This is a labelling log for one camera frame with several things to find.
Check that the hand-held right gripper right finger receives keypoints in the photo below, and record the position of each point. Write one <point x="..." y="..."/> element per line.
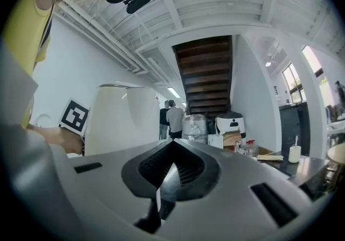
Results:
<point x="229" y="202"/>

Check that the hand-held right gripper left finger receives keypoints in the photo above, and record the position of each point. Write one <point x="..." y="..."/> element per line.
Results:
<point x="129" y="175"/>

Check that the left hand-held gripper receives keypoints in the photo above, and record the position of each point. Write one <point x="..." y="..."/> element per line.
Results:
<point x="74" y="116"/>

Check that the cream white electric kettle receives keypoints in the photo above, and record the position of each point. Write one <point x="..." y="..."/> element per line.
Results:
<point x="113" y="121"/>

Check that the clear glass mug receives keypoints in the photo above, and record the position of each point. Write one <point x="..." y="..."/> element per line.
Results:
<point x="240" y="147"/>

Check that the glass jar red lid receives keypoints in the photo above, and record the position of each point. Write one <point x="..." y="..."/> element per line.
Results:
<point x="252" y="149"/>

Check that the brown paper packet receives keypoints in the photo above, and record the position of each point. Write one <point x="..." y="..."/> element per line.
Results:
<point x="269" y="157"/>

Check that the white box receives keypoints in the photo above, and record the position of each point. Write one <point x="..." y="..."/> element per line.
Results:
<point x="215" y="141"/>

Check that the brown cardboard box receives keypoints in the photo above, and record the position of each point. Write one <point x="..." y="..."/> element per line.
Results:
<point x="231" y="137"/>

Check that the flat open cardboard box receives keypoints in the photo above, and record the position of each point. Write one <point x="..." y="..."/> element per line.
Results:
<point x="269" y="151"/>

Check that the white and black robot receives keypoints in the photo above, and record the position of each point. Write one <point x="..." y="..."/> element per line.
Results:
<point x="229" y="124"/>

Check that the plastic-wrapped robot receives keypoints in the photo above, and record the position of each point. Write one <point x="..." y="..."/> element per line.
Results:
<point x="194" y="128"/>

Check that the white cup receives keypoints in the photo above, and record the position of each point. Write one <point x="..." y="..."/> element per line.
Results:
<point x="294" y="155"/>

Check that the black cabinet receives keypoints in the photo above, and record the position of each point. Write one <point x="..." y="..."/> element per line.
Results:
<point x="293" y="129"/>

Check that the yellow shirt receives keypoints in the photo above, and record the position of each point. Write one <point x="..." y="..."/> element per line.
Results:
<point x="19" y="32"/>

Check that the round wooden table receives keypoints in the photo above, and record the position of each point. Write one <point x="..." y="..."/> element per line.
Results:
<point x="337" y="153"/>

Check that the dark wooden staircase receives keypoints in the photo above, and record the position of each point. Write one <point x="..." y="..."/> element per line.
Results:
<point x="207" y="72"/>

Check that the window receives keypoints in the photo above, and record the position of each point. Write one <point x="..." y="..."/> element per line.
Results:
<point x="292" y="78"/>

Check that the wall tube lamp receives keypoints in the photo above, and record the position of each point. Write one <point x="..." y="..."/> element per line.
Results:
<point x="173" y="91"/>

